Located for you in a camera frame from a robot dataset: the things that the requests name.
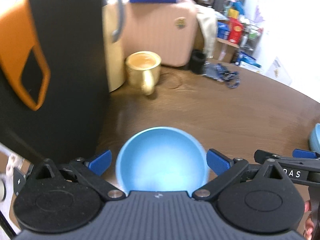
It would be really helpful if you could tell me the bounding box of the pink ribbed suitcase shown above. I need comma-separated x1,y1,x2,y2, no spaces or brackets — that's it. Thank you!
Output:
121,0,198,67

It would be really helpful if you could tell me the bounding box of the brown cardboard box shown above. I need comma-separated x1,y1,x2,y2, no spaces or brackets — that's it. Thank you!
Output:
213,38,240,63

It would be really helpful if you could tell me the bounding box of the black cylindrical cup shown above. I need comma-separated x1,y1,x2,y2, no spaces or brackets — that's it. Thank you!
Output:
188,49,206,75

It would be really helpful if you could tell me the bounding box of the wooden chair with beige cloth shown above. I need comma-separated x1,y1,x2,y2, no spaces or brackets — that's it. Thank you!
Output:
196,4,217,58

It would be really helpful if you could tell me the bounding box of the red gift box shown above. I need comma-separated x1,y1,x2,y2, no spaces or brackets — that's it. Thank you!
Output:
228,17,244,44

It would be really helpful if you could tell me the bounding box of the blue bowl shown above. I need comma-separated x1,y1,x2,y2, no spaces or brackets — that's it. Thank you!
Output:
116,126,209,195
309,123,320,153

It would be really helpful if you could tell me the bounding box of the wire storage rack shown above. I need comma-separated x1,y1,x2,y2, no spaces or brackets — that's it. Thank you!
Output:
239,16,263,56

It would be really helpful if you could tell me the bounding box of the blue carton box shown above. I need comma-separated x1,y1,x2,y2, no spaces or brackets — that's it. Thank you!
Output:
217,22,230,40

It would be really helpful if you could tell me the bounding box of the white leaning board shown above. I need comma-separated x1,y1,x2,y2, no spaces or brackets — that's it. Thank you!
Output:
265,59,285,80

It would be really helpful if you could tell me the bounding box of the yellow ceramic mug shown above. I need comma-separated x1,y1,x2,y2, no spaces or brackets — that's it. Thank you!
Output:
125,51,162,96

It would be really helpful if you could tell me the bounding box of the blue police lanyard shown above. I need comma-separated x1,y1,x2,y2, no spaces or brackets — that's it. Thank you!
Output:
203,62,241,89

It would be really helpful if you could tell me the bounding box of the person's right hand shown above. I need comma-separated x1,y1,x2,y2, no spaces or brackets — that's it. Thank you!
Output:
303,200,315,240

